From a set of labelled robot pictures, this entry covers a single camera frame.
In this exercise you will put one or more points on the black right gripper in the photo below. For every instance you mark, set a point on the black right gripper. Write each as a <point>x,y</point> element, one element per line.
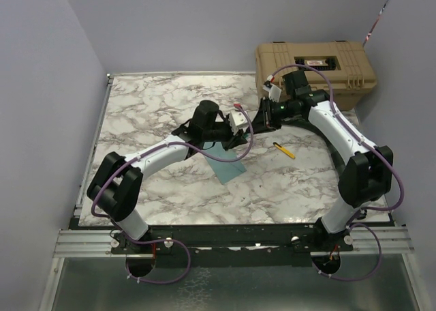
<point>263,122</point>

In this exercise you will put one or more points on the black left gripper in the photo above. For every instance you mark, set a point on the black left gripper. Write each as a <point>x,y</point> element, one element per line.
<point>236,140</point>

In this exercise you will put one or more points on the light blue paper envelope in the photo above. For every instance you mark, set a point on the light blue paper envelope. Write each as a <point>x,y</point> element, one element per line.
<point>224,171</point>

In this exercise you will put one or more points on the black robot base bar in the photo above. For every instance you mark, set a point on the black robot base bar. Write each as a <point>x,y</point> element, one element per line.
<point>250,245</point>

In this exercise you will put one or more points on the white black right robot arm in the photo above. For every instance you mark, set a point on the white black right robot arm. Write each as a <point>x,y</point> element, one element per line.
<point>366,175</point>

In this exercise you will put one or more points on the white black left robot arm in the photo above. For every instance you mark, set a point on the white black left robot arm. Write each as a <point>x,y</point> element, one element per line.
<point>115,188</point>

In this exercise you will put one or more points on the yellow utility knife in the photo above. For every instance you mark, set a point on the yellow utility knife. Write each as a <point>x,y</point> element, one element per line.
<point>284,150</point>

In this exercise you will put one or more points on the tan plastic tool case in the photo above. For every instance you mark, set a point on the tan plastic tool case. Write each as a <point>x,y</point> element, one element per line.
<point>344,63</point>

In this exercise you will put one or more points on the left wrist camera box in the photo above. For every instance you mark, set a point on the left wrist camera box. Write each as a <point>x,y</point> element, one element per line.
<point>237,119</point>

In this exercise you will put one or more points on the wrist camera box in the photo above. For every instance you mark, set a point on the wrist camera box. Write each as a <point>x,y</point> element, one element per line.
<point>274,92</point>
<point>237,119</point>

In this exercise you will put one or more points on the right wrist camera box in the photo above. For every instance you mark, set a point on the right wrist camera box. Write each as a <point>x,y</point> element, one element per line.
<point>274,92</point>

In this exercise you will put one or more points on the aluminium rail frame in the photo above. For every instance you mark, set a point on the aluminium rail frame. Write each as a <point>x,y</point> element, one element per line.
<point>275,189</point>

